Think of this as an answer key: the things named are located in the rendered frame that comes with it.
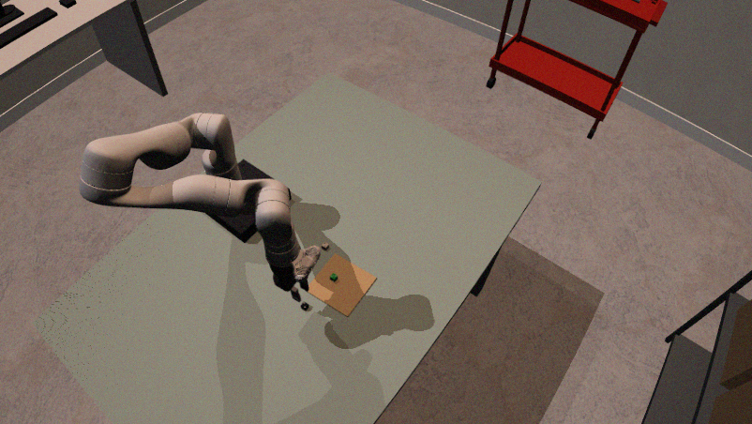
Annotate orange square mat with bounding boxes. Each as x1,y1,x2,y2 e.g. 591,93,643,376
308,254,377,317

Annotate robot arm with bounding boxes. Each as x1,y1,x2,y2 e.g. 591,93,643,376
79,113,296,254

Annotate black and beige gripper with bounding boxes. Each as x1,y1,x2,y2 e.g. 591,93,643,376
264,238,321,302

